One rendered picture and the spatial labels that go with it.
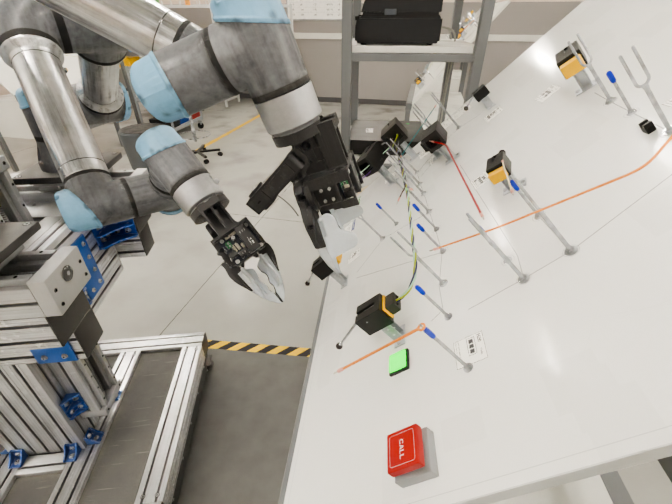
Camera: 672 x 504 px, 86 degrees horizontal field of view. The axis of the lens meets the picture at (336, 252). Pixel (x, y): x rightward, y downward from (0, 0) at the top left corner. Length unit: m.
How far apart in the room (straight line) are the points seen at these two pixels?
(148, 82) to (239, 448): 1.55
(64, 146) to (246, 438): 1.39
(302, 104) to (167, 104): 0.16
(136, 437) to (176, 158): 1.26
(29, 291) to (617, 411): 0.94
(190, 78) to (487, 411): 0.52
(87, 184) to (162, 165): 0.14
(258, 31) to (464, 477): 0.54
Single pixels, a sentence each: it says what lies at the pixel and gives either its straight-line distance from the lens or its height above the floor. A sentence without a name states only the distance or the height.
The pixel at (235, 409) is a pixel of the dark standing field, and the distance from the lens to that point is 1.91.
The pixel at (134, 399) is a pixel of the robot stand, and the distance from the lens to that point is 1.83.
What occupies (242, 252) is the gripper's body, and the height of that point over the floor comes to 1.22.
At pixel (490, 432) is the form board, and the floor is 1.14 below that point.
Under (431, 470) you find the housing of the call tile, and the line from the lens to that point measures 0.51.
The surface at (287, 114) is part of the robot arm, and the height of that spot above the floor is 1.45.
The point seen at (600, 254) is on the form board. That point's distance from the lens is 0.58.
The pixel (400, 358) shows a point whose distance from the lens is 0.64.
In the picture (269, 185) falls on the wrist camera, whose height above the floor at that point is 1.35.
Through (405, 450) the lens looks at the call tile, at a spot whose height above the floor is 1.10.
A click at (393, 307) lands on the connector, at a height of 1.14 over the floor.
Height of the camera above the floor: 1.55
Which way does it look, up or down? 33 degrees down
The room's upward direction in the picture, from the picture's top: straight up
